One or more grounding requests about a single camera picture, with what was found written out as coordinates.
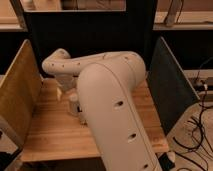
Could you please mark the white ceramic cup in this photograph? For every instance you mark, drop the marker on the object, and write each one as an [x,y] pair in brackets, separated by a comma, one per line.
[73,104]

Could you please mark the black back panel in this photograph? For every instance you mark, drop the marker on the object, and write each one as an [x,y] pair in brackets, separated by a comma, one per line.
[85,33]

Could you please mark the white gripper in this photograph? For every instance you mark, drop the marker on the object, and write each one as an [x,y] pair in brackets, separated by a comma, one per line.
[65,83]

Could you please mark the wooden left side panel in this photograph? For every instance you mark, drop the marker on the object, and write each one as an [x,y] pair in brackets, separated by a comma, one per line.
[19,91]

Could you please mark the dark right side panel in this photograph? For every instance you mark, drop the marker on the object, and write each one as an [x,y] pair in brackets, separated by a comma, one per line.
[174,96]

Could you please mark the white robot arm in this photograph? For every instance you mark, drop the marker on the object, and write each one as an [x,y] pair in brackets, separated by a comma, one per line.
[105,82]

